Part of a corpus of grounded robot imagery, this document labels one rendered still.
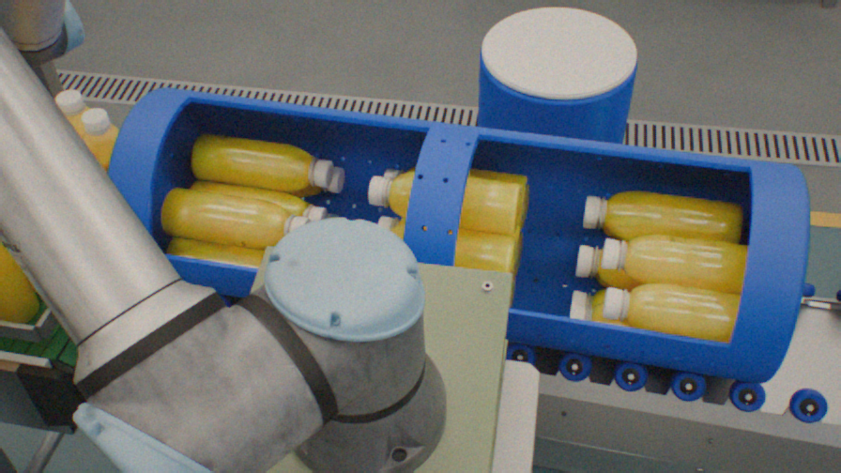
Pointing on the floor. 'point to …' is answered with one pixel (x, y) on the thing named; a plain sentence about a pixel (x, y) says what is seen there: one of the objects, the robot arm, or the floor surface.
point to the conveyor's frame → (38, 401)
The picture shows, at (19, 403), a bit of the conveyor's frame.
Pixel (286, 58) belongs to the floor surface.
